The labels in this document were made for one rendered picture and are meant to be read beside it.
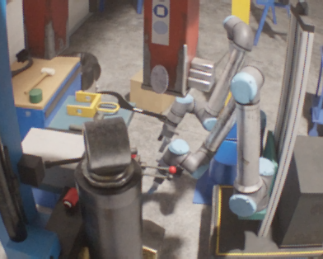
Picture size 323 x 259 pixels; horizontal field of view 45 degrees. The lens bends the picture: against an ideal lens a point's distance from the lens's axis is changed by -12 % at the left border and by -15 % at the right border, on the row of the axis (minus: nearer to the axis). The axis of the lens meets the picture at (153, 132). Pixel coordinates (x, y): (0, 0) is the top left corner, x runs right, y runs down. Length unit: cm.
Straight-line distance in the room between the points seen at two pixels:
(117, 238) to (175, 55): 69
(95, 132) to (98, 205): 24
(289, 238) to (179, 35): 190
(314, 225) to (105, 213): 157
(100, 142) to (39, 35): 36
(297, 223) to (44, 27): 191
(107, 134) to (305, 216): 157
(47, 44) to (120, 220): 60
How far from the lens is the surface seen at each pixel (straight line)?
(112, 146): 123
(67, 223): 175
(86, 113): 235
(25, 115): 285
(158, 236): 179
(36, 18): 116
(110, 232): 142
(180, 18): 96
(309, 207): 246
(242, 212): 211
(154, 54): 102
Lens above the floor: 236
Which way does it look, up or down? 36 degrees down
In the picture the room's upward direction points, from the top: 1 degrees clockwise
